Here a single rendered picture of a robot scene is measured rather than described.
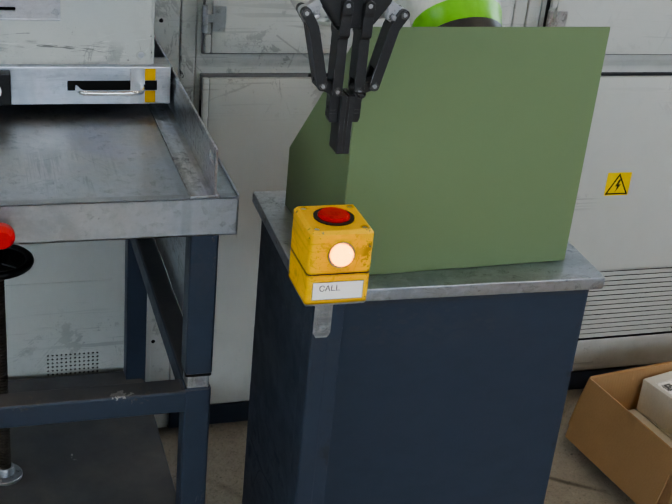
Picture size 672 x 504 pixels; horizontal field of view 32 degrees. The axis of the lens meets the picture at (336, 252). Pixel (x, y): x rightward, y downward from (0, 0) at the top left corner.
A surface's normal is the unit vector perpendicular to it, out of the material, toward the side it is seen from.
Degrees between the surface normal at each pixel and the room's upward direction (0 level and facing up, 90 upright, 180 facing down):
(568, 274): 0
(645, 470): 77
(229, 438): 0
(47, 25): 90
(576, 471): 0
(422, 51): 90
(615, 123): 90
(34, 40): 90
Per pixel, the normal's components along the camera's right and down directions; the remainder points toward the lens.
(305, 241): -0.95, 0.05
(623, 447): -0.85, -0.11
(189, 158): 0.09, -0.90
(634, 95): 0.29, 0.44
